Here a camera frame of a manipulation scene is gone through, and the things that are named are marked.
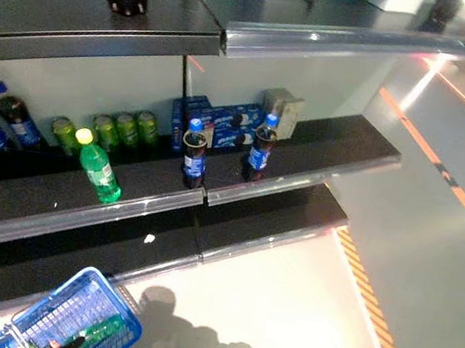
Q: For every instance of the green Sprite bottle yellow cap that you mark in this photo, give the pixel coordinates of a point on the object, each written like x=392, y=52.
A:
x=98, y=176
x=104, y=330

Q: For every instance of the blue plastic shopping basket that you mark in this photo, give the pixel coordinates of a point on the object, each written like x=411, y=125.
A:
x=66, y=289

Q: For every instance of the black metal shelf board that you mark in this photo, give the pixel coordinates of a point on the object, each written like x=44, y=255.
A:
x=115, y=253
x=85, y=18
x=148, y=179

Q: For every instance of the white paper scrap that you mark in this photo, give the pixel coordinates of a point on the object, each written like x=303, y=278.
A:
x=149, y=238

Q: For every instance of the blue Oreo box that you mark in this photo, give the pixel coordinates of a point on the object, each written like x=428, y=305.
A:
x=230, y=132
x=179, y=122

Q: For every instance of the grey cardboard box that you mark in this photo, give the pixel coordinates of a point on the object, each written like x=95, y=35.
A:
x=287, y=112

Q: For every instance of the clear plastic price rail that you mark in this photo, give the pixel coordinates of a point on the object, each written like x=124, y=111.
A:
x=343, y=46
x=301, y=180
x=76, y=221

